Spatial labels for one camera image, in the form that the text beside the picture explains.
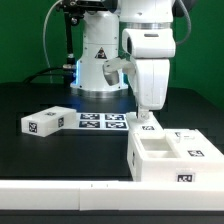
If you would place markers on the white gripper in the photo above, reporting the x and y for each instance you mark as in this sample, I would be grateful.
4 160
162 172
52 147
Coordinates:
147 67

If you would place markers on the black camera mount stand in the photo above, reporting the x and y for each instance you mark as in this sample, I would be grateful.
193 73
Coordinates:
74 11

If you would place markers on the white front obstacle rail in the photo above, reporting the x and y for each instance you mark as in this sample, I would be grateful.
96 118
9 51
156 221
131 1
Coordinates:
109 195

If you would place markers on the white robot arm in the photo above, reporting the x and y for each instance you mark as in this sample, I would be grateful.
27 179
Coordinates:
102 38

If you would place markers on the white base tag sheet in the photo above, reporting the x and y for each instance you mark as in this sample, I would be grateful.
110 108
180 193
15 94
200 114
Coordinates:
100 121

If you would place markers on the white block with tags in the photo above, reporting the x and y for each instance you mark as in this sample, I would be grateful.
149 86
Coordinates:
48 121

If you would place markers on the white cabinet body box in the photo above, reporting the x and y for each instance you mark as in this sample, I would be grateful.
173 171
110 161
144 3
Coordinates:
151 159

